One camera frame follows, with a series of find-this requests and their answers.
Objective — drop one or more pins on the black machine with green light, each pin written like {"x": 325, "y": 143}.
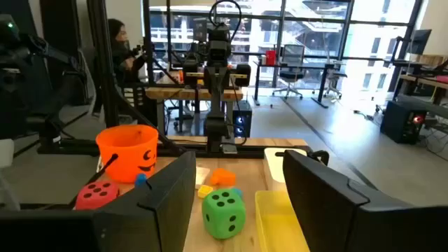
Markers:
{"x": 21, "y": 87}

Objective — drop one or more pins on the wooden top desk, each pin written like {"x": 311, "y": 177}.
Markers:
{"x": 427, "y": 82}

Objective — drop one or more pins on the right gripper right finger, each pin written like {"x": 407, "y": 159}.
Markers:
{"x": 367, "y": 224}

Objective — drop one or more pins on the black computer monitor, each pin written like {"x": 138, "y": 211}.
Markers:
{"x": 421, "y": 42}

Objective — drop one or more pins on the person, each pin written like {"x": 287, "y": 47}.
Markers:
{"x": 120, "y": 59}

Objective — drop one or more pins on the black mesh office chair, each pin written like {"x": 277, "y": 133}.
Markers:
{"x": 292, "y": 75}
{"x": 334, "y": 75}

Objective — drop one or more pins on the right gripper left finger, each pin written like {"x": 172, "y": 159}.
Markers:
{"x": 122, "y": 227}

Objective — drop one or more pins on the wooden top work table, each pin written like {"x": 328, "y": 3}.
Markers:
{"x": 189, "y": 94}

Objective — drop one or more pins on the red foam die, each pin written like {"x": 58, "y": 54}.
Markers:
{"x": 96, "y": 196}

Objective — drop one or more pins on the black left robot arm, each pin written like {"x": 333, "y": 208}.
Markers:
{"x": 217, "y": 115}

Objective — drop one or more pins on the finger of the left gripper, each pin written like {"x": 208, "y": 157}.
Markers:
{"x": 242, "y": 75}
{"x": 190, "y": 75}

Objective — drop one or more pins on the small orange cone piece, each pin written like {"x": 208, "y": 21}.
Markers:
{"x": 224, "y": 178}

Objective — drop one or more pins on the green foam die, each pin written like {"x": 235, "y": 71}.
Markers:
{"x": 224, "y": 220}

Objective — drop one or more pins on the yellow plastic bin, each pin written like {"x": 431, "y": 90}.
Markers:
{"x": 276, "y": 224}

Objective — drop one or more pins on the yellow small toy brick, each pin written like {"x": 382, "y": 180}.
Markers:
{"x": 204, "y": 191}

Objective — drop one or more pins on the computer tower with blue lights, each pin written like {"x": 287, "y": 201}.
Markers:
{"x": 242, "y": 119}

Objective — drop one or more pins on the red cup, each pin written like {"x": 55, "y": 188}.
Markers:
{"x": 270, "y": 57}

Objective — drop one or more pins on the computer tower with red light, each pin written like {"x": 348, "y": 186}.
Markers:
{"x": 399, "y": 122}

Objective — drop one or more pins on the blue small toy brick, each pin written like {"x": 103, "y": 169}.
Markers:
{"x": 140, "y": 179}
{"x": 238, "y": 192}

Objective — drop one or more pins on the orange pumpkin face bucket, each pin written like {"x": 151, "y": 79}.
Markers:
{"x": 122, "y": 150}

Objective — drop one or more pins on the black office desk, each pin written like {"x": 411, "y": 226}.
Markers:
{"x": 256, "y": 87}

